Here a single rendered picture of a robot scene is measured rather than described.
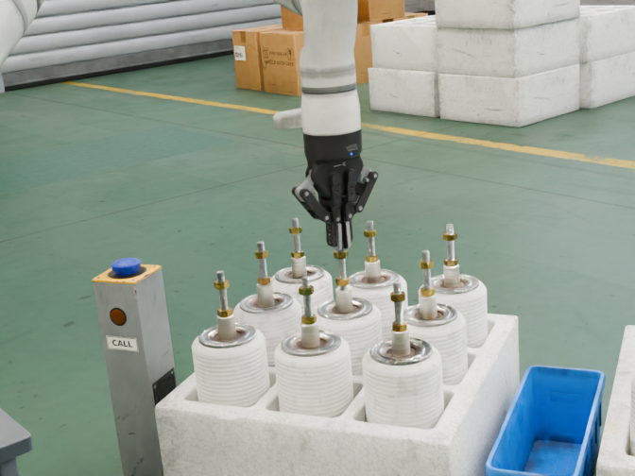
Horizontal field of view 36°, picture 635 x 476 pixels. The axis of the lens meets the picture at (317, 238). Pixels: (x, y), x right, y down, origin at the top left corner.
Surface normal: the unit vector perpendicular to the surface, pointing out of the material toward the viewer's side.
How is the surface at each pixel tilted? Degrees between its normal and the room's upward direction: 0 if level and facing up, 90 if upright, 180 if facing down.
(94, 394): 0
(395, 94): 90
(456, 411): 0
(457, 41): 90
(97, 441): 0
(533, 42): 90
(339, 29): 105
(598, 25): 90
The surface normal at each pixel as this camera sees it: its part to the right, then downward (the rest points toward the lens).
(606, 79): 0.66, 0.17
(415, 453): -0.38, 0.30
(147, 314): 0.92, 0.04
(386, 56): -0.75, 0.25
